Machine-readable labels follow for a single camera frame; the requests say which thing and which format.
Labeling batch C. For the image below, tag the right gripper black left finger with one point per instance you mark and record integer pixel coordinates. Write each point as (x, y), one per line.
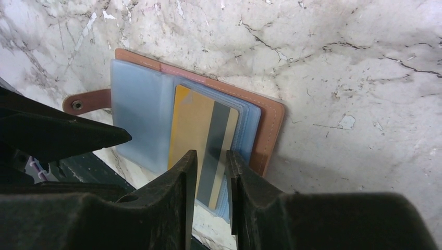
(99, 216)

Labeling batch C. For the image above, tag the brown leather card holder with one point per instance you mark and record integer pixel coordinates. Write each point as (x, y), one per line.
(168, 111)

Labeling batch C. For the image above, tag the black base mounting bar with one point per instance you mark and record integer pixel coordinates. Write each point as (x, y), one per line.
(87, 168)

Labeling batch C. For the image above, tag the gold card black stripe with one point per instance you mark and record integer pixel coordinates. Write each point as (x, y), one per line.
(207, 126)

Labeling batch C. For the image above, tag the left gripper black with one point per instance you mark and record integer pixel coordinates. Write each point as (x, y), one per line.
(31, 130)

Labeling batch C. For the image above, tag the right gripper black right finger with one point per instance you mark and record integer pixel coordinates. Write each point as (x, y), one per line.
(264, 217)

